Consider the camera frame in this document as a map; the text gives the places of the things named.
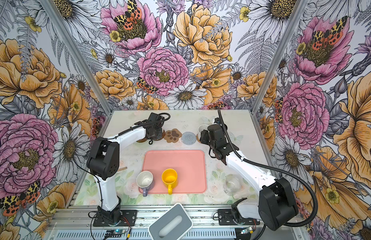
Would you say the pink rectangular tray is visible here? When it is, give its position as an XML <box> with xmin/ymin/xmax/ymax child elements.
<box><xmin>143</xmin><ymin>150</ymin><xmax>207</xmax><ymax>195</ymax></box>

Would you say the matte brown round coaster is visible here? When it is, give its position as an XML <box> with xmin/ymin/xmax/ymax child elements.
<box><xmin>137</xmin><ymin>138</ymin><xmax>148</xmax><ymax>143</ymax></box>

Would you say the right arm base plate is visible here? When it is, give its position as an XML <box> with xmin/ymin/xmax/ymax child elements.
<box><xmin>217</xmin><ymin>209</ymin><xmax>260</xmax><ymax>226</ymax></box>

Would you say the yellow mug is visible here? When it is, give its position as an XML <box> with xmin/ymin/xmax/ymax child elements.
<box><xmin>162</xmin><ymin>169</ymin><xmax>178</xmax><ymax>195</ymax></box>

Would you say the clear glass cup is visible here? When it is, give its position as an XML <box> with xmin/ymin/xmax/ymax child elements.
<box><xmin>223</xmin><ymin>174</ymin><xmax>241</xmax><ymax>195</ymax></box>

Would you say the brown paw print coaster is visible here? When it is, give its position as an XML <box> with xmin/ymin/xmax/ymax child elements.
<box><xmin>164</xmin><ymin>129</ymin><xmax>182</xmax><ymax>143</ymax></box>

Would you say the green circuit board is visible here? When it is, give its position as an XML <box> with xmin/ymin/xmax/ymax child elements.
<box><xmin>104</xmin><ymin>229</ymin><xmax>124</xmax><ymax>239</ymax></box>

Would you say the white mug purple handle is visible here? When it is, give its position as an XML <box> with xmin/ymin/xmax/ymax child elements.
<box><xmin>136</xmin><ymin>171</ymin><xmax>155</xmax><ymax>197</ymax></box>

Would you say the aluminium front rail frame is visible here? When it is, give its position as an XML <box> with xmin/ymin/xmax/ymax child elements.
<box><xmin>44</xmin><ymin>203</ymin><xmax>309</xmax><ymax>240</ymax></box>

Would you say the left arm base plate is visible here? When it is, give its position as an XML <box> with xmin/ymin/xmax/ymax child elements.
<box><xmin>93</xmin><ymin>209</ymin><xmax>137</xmax><ymax>227</ymax></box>

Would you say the grey blue round coaster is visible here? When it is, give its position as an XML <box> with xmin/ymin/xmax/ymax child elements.
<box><xmin>181</xmin><ymin>132</ymin><xmax>197</xmax><ymax>146</ymax></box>

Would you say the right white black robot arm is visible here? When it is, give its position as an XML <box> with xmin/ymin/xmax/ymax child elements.
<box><xmin>200</xmin><ymin>110</ymin><xmax>318</xmax><ymax>231</ymax></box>

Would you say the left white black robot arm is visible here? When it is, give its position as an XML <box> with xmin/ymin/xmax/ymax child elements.
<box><xmin>87</xmin><ymin>113</ymin><xmax>171</xmax><ymax>226</ymax></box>

